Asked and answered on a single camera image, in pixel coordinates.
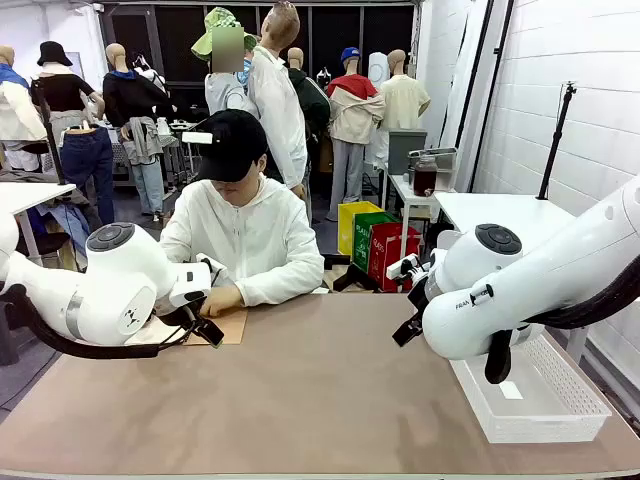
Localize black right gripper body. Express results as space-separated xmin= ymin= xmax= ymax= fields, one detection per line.
xmin=406 ymin=272 xmax=435 ymax=326

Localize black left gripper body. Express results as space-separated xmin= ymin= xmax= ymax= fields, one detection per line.
xmin=171 ymin=297 xmax=210 ymax=330

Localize spiral notebook brown cover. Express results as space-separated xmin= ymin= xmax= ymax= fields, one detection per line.
xmin=127 ymin=308 xmax=249 ymax=347

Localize person's left forearm white sleeve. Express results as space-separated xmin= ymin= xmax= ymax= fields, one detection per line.
xmin=233 ymin=262 xmax=326 ymax=308

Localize person's left hand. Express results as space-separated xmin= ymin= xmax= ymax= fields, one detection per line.
xmin=199 ymin=284 xmax=246 ymax=319

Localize red recycling bin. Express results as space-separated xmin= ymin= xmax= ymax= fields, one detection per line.
xmin=367 ymin=222 xmax=423 ymax=293

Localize black chair base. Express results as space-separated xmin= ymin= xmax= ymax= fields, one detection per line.
xmin=322 ymin=253 xmax=382 ymax=294

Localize green recycling bin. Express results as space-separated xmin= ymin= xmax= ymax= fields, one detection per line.
xmin=352 ymin=211 xmax=402 ymax=274

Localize seated person white hooded jacket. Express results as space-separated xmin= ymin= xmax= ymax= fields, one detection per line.
xmin=159 ymin=173 xmax=326 ymax=308

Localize yellow recycling bin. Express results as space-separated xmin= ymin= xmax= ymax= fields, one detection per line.
xmin=337 ymin=200 xmax=384 ymax=257

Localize small white narrow table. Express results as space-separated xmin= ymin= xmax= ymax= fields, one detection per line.
xmin=385 ymin=172 xmax=442 ymax=294

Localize glass jar dark liquid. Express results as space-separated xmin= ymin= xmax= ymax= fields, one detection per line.
xmin=412 ymin=154 xmax=439 ymax=198

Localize large white side table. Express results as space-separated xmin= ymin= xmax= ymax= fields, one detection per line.
xmin=433 ymin=191 xmax=577 ymax=242

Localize metal tray container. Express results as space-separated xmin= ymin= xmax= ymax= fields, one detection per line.
xmin=408 ymin=146 xmax=459 ymax=175

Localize grey box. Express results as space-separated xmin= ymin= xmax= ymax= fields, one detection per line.
xmin=387 ymin=129 xmax=429 ymax=176

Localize white perforated plastic basket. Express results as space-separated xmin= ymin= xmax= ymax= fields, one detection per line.
xmin=449 ymin=332 xmax=613 ymax=445

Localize black baseball cap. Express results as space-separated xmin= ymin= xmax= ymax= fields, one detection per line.
xmin=181 ymin=108 xmax=270 ymax=183

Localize mannequin torso blue jeans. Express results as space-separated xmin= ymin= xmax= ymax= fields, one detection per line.
xmin=59 ymin=124 xmax=117 ymax=227

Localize grey stool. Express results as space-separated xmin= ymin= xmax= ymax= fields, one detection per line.
xmin=0 ymin=299 xmax=21 ymax=367

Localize mannequin blue cap red jacket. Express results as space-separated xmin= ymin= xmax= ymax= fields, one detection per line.
xmin=326 ymin=46 xmax=387 ymax=222

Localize mannequin cream shirt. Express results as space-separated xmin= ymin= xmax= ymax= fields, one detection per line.
xmin=378 ymin=48 xmax=432 ymax=133

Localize white desk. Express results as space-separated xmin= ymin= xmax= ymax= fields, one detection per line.
xmin=0 ymin=181 xmax=78 ymax=267

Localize black tripod pole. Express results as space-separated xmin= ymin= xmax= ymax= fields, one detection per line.
xmin=536 ymin=81 xmax=579 ymax=201

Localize tall mannequin white shirt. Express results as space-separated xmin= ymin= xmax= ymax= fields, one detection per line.
xmin=246 ymin=0 xmax=310 ymax=201

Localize mannequin green checked hat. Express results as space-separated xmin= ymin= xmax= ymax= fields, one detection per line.
xmin=190 ymin=6 xmax=260 ymax=117

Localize mannequin black hoodie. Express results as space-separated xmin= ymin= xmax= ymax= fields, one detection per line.
xmin=101 ymin=42 xmax=177 ymax=217

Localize black stand pole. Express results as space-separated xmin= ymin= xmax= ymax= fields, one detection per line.
xmin=30 ymin=78 xmax=68 ymax=187

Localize mannequin dark green jacket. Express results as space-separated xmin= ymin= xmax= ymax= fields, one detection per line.
xmin=286 ymin=46 xmax=332 ymax=174

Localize white oval fan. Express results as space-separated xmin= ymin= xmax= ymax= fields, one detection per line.
xmin=367 ymin=51 xmax=392 ymax=87

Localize mannequin black bucket hat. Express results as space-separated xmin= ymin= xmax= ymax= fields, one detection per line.
xmin=29 ymin=40 xmax=107 ymax=151

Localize mannequin blue white jacket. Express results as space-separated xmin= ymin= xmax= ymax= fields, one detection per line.
xmin=0 ymin=44 xmax=49 ymax=173

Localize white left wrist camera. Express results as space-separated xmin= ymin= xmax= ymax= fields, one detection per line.
xmin=168 ymin=253 xmax=227 ymax=307

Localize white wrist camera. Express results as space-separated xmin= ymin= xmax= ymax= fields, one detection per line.
xmin=168 ymin=253 xmax=227 ymax=307
xmin=385 ymin=253 xmax=426 ymax=282

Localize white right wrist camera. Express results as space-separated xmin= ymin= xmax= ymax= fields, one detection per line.
xmin=385 ymin=253 xmax=426 ymax=282

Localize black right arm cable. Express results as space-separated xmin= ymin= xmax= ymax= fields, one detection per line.
xmin=483 ymin=269 xmax=640 ymax=385

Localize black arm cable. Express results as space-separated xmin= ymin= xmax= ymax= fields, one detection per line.
xmin=483 ymin=269 xmax=640 ymax=385
xmin=0 ymin=283 xmax=197 ymax=360

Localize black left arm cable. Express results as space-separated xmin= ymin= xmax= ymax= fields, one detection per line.
xmin=0 ymin=283 xmax=197 ymax=360

